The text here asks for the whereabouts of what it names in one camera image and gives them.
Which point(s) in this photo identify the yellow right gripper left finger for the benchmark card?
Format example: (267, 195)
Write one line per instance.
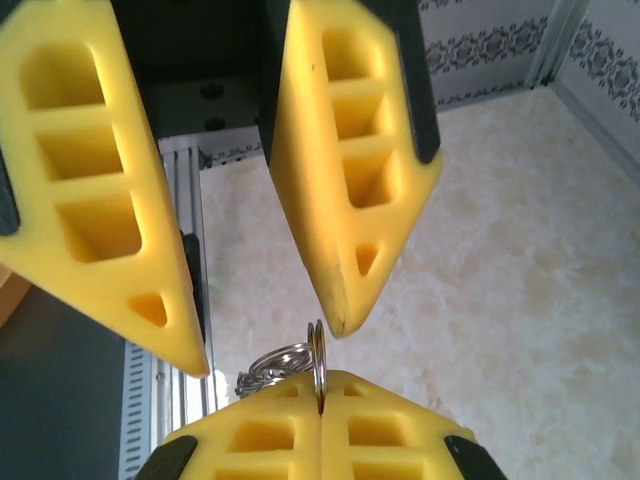
(260, 435)

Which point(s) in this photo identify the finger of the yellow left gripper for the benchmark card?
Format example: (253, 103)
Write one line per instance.
(310, 150)
(30, 135)

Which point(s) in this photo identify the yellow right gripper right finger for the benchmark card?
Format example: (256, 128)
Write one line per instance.
(390, 435)

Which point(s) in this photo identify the grey metal base panel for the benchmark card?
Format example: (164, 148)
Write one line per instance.
(60, 400)

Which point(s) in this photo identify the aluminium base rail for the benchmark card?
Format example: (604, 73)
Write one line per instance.
(180, 190)

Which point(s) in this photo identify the aluminium frame post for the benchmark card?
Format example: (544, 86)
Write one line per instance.
(562, 40)

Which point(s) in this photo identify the aluminium frame back rail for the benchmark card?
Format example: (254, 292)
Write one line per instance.
(600, 125)

